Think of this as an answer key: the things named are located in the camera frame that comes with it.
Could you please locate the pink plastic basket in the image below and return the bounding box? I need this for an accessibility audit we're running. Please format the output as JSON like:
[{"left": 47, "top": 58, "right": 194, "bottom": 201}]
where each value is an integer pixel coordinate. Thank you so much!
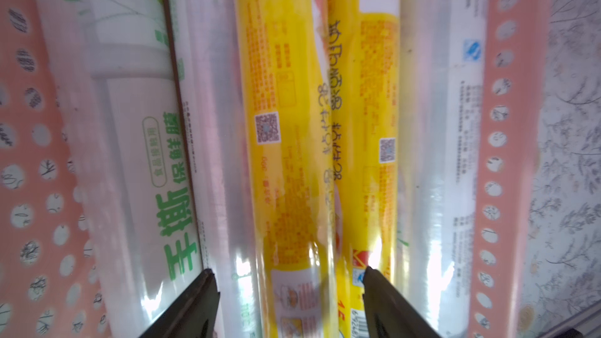
[{"left": 1, "top": 0, "right": 549, "bottom": 337}]

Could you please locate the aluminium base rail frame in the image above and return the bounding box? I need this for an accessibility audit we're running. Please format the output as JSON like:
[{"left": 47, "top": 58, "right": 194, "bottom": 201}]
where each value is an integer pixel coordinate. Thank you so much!
[{"left": 538, "top": 299, "right": 600, "bottom": 338}]

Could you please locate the yellow plastic wrap roll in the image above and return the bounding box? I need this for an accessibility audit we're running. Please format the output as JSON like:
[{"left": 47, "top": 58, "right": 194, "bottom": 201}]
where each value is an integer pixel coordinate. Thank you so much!
[
  {"left": 328, "top": 0, "right": 401, "bottom": 337},
  {"left": 235, "top": 0, "right": 338, "bottom": 337}
]

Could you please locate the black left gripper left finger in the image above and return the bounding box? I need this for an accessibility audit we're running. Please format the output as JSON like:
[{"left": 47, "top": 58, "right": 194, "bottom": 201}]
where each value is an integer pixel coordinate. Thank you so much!
[{"left": 140, "top": 269, "right": 220, "bottom": 338}]

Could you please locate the clear white plastic wrap roll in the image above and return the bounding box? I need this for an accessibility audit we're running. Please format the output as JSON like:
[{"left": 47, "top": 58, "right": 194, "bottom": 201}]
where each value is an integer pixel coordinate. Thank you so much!
[{"left": 168, "top": 0, "right": 262, "bottom": 337}]

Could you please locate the white green plastic wrap roll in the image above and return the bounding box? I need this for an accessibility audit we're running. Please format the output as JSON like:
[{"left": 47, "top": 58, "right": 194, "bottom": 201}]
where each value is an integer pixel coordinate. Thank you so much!
[
  {"left": 37, "top": 0, "right": 202, "bottom": 337},
  {"left": 396, "top": 0, "right": 488, "bottom": 337}
]

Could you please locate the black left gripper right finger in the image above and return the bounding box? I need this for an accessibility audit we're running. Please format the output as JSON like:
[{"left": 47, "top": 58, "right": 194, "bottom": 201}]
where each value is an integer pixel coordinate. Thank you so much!
[{"left": 362, "top": 267, "right": 441, "bottom": 338}]

